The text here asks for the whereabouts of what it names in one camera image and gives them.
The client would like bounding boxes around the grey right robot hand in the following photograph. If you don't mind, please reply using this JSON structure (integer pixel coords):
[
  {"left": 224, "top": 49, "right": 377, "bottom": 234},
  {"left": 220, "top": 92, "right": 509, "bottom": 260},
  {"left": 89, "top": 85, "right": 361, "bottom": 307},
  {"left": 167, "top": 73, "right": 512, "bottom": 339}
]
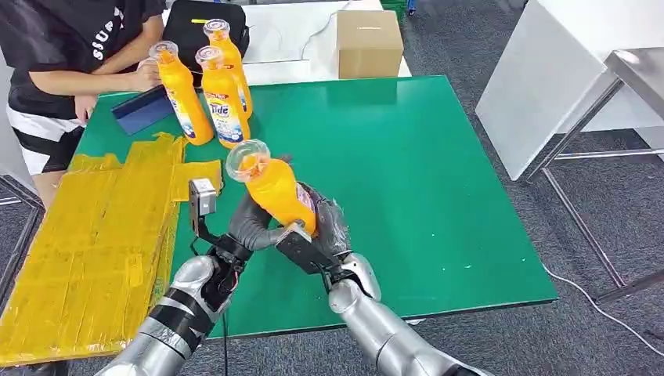
[{"left": 298, "top": 181, "right": 355, "bottom": 259}]

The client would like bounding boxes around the person's right hand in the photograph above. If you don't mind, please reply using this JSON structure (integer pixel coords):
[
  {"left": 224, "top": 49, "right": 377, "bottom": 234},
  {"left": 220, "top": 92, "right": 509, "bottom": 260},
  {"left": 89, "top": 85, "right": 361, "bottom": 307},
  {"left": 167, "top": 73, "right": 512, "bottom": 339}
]
[{"left": 128, "top": 57, "right": 162, "bottom": 92}]

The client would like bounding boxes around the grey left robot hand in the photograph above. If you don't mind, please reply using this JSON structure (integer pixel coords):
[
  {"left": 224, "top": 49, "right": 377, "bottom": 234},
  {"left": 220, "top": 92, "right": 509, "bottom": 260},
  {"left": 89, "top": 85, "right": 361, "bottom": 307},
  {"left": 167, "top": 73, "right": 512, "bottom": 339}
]
[{"left": 227, "top": 190, "right": 291, "bottom": 255}]

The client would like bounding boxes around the person's left hand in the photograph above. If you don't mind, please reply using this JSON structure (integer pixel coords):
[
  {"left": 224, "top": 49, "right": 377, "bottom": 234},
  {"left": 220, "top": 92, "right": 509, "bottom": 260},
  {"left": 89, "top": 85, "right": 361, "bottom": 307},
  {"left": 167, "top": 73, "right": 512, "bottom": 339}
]
[{"left": 74, "top": 94, "right": 99, "bottom": 124}]

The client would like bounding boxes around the orange drink bottle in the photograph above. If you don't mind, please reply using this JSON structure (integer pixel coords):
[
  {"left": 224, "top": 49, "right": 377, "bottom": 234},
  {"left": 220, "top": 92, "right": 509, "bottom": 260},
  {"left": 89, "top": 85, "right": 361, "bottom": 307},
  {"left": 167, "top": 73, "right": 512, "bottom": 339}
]
[
  {"left": 148, "top": 39, "right": 215, "bottom": 147},
  {"left": 225, "top": 138, "right": 319, "bottom": 237},
  {"left": 194, "top": 45, "right": 252, "bottom": 150},
  {"left": 202, "top": 18, "right": 254, "bottom": 121}
]

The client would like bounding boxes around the blue folder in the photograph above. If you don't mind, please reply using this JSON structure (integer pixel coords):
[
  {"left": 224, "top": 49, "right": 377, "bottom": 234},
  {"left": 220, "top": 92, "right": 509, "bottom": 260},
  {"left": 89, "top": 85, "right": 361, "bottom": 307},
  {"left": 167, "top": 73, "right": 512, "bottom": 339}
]
[{"left": 110, "top": 85, "right": 176, "bottom": 138}]

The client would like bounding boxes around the black bag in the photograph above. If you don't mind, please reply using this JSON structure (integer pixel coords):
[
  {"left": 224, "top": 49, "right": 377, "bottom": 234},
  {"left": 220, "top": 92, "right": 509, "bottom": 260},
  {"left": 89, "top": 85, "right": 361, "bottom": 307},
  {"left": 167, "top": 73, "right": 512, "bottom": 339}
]
[{"left": 161, "top": 0, "right": 251, "bottom": 88}]

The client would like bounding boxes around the green mat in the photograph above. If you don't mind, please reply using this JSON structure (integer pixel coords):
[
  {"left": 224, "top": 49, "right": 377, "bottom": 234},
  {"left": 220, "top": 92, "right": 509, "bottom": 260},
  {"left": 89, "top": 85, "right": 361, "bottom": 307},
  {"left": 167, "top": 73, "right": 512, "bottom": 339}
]
[{"left": 74, "top": 75, "right": 559, "bottom": 342}]

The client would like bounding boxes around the person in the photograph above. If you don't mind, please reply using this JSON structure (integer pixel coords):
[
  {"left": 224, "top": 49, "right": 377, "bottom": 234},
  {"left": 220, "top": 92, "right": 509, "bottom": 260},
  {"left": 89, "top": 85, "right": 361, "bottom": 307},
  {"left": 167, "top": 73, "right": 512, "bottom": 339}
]
[{"left": 0, "top": 0, "right": 168, "bottom": 210}]

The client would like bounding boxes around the yellow sheet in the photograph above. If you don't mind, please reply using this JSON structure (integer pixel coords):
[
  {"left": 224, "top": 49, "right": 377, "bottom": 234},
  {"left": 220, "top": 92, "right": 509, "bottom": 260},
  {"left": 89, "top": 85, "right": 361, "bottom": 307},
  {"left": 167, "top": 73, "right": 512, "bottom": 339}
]
[{"left": 0, "top": 132, "right": 223, "bottom": 369}]

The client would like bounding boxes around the white table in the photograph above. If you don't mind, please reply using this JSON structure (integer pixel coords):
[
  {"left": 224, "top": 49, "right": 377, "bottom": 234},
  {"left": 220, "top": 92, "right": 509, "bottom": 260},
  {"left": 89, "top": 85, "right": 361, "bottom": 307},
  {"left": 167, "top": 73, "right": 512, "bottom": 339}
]
[{"left": 161, "top": 0, "right": 413, "bottom": 89}]

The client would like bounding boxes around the cardboard box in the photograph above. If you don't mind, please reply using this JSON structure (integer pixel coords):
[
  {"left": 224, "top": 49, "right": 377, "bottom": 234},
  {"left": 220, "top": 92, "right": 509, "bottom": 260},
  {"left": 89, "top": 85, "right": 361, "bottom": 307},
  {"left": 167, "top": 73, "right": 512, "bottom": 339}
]
[{"left": 335, "top": 9, "right": 405, "bottom": 81}]

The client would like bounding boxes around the green crate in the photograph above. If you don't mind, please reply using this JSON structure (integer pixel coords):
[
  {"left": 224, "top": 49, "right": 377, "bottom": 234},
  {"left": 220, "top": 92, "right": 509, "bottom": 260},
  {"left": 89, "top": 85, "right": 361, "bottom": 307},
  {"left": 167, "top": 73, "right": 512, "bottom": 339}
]
[{"left": 379, "top": 0, "right": 409, "bottom": 24}]

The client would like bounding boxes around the white panel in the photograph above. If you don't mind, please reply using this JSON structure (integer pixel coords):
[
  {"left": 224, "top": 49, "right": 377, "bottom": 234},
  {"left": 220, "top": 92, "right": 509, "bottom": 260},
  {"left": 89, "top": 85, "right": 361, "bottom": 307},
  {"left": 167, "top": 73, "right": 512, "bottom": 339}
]
[{"left": 474, "top": 0, "right": 664, "bottom": 182}]

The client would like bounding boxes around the dark right wrist camera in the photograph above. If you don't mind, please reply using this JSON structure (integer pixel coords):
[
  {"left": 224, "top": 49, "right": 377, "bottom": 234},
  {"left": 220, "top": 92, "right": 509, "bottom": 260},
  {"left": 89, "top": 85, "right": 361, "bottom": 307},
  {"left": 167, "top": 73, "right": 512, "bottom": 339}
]
[{"left": 274, "top": 222, "right": 347, "bottom": 277}]

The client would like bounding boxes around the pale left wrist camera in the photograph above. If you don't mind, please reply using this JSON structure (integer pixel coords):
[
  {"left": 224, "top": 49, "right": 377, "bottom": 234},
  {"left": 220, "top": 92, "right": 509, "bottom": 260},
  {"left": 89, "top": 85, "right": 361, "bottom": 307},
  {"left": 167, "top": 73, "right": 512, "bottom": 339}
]
[{"left": 187, "top": 177, "right": 236, "bottom": 251}]

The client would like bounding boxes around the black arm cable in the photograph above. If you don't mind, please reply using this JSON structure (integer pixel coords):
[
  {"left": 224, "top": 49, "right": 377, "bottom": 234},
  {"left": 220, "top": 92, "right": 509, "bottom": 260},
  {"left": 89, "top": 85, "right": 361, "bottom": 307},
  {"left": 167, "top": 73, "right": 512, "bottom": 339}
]
[{"left": 221, "top": 310, "right": 231, "bottom": 376}]

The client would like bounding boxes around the thin white table cable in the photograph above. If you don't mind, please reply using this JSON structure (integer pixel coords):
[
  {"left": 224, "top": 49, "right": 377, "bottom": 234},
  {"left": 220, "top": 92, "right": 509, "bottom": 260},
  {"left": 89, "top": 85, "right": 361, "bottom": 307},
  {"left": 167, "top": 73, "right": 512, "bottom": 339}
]
[{"left": 299, "top": 0, "right": 355, "bottom": 59}]

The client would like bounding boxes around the white floor cable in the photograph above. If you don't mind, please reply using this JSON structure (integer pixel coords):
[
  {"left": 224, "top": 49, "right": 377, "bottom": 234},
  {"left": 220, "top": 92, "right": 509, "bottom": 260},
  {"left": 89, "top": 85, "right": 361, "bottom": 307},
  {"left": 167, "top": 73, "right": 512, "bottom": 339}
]
[{"left": 541, "top": 263, "right": 664, "bottom": 360}]

